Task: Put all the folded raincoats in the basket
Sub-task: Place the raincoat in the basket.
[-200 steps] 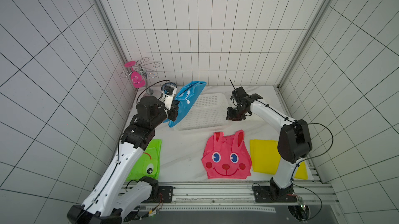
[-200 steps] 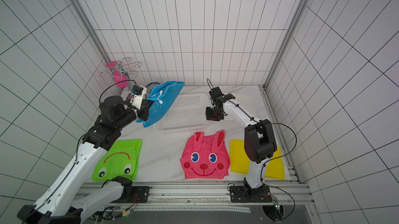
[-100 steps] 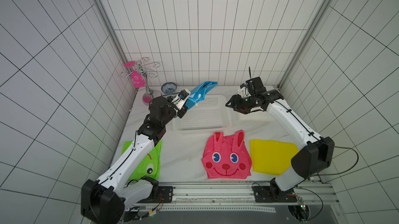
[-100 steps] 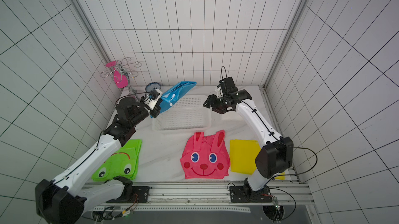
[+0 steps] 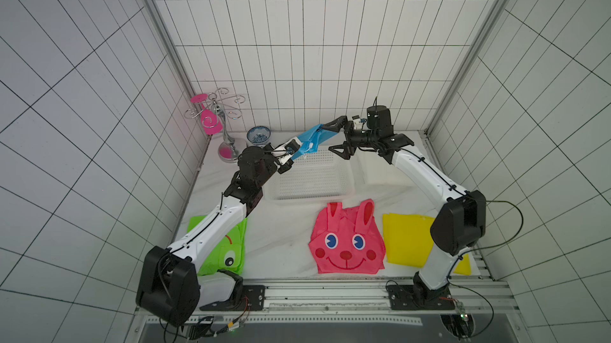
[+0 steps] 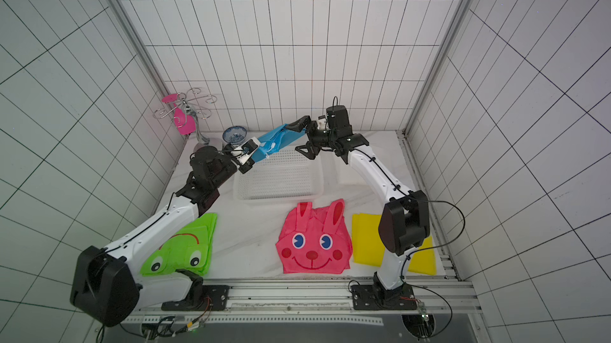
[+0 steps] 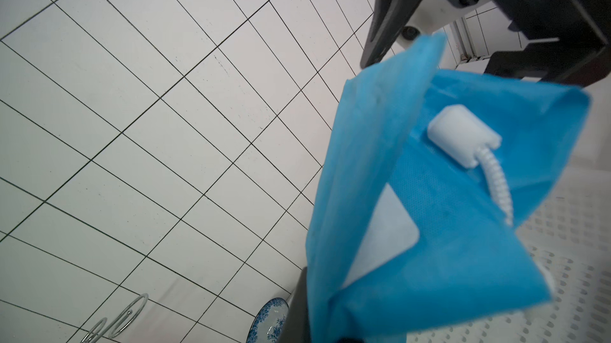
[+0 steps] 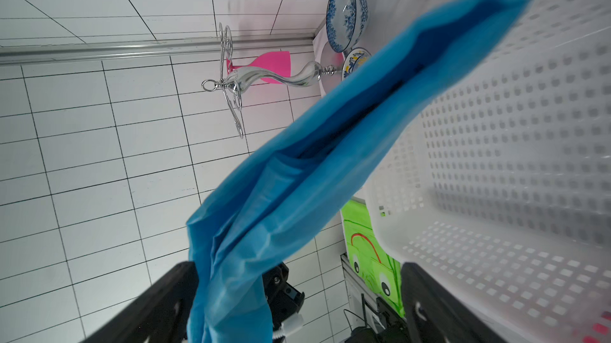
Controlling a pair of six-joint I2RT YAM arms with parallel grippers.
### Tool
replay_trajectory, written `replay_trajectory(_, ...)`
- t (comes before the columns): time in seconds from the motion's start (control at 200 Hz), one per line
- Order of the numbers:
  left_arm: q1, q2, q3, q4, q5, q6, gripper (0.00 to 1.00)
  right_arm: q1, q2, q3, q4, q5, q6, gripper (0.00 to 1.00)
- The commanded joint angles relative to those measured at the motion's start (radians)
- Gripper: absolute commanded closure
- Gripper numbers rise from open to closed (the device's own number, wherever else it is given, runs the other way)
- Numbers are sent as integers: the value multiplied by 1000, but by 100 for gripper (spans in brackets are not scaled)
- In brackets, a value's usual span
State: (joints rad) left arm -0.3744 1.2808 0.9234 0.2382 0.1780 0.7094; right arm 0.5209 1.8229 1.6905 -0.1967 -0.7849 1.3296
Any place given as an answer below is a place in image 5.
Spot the base wiring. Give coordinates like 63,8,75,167
441,280,496,339
158,294,251,341

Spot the blue white bowl upper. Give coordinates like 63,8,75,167
247,126,271,146

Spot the aluminium mounting rail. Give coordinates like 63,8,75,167
191,276,518,320

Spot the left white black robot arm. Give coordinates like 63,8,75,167
135,137,303,327

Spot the left base wiring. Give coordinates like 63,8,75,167
158,294,251,341

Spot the silver glass holder stand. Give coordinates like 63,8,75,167
184,88,247,163

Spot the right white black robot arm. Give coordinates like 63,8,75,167
319,105,486,304

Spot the white folded raincoat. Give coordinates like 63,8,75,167
356,150,416,187

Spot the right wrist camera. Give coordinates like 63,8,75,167
352,115,367,130

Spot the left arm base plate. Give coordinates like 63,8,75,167
198,285,267,312

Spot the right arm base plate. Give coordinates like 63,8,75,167
385,281,455,311

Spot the pink bunny raincoat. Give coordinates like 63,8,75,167
309,199,386,275

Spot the yellow folded raincoat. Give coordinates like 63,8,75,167
381,212,473,276

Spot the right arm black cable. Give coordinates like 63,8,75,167
448,199,524,272

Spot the pink wine glass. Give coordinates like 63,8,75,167
189,93,224,135

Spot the white plastic basket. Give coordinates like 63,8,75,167
264,150,355,201

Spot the right base wiring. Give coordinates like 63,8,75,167
441,280,496,339

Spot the blue raincoat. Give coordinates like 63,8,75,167
292,124,337,160

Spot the green frog folded raincoat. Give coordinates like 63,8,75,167
198,220,248,276

